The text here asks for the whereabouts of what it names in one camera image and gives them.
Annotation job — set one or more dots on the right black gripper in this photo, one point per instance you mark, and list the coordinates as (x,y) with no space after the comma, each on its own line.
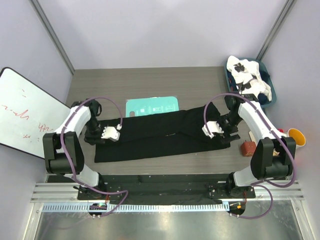
(227,138)

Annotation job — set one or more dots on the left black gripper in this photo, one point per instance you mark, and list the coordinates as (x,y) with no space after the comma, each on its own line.
(93,140)

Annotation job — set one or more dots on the black floral t-shirt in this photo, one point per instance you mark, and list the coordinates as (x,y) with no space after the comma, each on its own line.
(160,135)

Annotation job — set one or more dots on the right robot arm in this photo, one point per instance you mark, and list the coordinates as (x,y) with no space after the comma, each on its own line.
(274,153)

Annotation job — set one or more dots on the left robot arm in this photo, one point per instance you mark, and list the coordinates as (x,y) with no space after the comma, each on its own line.
(62,149)

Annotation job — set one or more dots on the dark blue book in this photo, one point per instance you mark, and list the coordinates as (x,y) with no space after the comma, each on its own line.
(252,137)

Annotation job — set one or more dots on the teal folding board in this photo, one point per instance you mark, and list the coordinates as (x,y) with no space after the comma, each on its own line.
(150,106)

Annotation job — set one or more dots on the white t-shirt in basket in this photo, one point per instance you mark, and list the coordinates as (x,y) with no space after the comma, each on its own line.
(250,77)

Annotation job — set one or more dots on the blue laundry basket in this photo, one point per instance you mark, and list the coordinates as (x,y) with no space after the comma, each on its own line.
(271,82)

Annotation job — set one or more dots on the whiteboard with red writing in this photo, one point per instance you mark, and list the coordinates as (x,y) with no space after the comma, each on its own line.
(27,112)

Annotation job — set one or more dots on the floral mug yellow inside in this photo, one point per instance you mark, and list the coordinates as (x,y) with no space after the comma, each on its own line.
(298,136)

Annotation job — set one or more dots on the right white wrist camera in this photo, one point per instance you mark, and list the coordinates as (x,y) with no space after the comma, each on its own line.
(212,129)

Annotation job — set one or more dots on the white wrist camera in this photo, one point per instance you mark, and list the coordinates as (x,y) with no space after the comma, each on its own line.
(110,133)
(212,129)

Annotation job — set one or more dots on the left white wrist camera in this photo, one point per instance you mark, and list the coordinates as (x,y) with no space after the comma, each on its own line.
(110,133)

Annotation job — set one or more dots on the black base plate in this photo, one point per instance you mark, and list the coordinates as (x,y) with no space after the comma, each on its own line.
(166,190)

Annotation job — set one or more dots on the aluminium rail frame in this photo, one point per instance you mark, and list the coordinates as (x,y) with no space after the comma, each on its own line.
(169,207)

